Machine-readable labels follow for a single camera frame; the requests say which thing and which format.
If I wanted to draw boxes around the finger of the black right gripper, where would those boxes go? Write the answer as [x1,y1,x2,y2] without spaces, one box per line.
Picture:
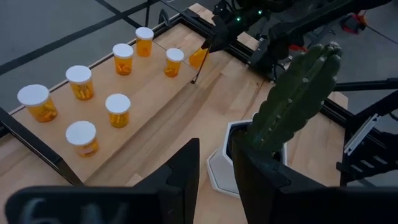
[201,17,233,53]

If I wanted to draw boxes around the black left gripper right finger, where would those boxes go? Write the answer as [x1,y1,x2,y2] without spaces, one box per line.
[231,136,324,224]

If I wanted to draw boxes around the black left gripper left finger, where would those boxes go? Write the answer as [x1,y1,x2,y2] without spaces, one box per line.
[133,138,200,224]

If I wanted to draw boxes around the white hexagonal plant pot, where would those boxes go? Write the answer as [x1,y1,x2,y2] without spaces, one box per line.
[206,119,289,199]

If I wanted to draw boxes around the green cactus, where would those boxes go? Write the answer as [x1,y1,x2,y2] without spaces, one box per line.
[245,41,343,156]

